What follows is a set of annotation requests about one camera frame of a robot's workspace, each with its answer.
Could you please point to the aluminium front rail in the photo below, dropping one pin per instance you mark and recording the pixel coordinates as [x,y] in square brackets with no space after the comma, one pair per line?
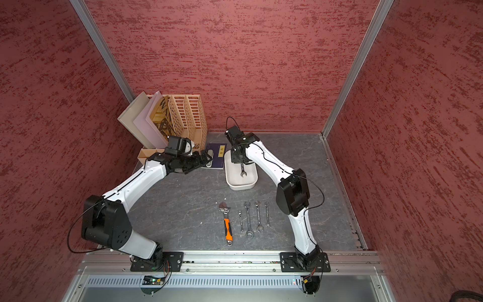
[240,262]

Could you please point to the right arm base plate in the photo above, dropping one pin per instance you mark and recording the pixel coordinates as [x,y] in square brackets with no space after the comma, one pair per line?
[292,262]

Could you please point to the large silver combination wrench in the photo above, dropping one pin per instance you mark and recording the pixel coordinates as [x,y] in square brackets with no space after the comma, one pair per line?
[249,232]

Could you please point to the orange handled adjustable wrench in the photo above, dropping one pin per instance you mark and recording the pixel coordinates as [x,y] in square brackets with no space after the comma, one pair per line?
[227,225]

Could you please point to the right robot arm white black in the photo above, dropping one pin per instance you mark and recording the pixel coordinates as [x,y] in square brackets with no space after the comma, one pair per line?
[292,196]

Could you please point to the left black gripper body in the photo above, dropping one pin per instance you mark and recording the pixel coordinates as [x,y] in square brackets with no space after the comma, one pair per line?
[187,162]

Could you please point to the yellow patterned book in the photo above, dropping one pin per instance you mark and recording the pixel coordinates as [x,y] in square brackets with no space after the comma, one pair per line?
[160,116]

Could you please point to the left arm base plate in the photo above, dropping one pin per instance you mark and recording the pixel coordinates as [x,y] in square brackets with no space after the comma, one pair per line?
[159,262]

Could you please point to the right corner aluminium post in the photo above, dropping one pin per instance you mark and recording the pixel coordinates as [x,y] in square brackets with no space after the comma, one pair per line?
[369,38]

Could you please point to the medium silver combination wrench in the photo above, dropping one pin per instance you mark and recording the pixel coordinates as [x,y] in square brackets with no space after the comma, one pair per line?
[260,227]

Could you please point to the small silver combination wrench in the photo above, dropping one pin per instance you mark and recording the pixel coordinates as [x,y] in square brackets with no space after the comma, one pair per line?
[241,221]

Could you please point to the left corner aluminium post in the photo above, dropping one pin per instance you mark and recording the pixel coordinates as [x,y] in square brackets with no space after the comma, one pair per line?
[96,36]

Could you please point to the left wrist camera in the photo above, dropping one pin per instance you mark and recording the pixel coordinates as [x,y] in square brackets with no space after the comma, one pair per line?
[178,146]

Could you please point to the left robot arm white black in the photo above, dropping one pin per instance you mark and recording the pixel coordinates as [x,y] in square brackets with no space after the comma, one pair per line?
[105,218]

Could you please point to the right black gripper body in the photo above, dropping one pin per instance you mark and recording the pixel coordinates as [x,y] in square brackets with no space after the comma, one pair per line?
[238,158]

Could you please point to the dark blue notebook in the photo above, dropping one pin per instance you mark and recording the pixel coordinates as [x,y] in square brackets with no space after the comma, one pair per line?
[219,150]

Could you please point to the silver stapler on notebook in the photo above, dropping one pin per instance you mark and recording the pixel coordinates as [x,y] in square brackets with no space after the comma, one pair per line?
[209,154]

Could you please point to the corner aluminium post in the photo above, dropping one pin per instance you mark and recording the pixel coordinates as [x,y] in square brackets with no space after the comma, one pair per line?
[96,36]
[369,38]

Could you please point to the white plastic storage box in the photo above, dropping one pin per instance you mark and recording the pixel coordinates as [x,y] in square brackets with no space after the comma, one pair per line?
[239,177]

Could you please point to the silver end wrench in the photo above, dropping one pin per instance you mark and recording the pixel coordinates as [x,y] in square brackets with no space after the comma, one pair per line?
[267,215]
[243,172]

